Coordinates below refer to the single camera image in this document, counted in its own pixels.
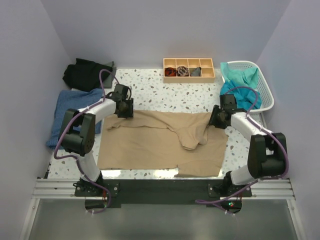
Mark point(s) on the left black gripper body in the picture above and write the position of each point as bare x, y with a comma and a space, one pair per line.
127, 111

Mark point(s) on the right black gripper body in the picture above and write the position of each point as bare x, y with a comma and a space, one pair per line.
216, 117

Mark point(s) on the beige t shirt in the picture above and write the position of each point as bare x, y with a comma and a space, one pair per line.
155, 140

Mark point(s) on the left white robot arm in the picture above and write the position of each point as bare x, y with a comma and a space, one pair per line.
78, 129

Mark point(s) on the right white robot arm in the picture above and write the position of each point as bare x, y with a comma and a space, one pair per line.
267, 154

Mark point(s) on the grey folded t shirt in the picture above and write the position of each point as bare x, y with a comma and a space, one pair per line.
109, 77

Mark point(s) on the blue t shirt in basket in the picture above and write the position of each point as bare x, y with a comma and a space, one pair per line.
245, 96

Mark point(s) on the black folded t shirt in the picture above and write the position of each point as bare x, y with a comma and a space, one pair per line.
84, 74

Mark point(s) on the wooden compartment tray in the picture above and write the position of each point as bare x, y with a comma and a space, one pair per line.
208, 72

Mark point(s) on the blue folded t shirt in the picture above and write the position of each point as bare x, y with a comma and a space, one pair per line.
70, 99

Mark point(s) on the white plastic laundry basket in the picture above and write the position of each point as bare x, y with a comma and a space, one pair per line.
262, 86

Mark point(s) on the dark grey rolled sock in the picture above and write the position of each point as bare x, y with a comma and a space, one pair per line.
195, 72

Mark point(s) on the red black rolled sock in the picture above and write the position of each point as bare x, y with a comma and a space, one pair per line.
170, 72

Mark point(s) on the brown patterned rolled sock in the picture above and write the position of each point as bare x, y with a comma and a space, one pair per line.
182, 71

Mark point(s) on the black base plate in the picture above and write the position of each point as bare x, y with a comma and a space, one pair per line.
152, 192

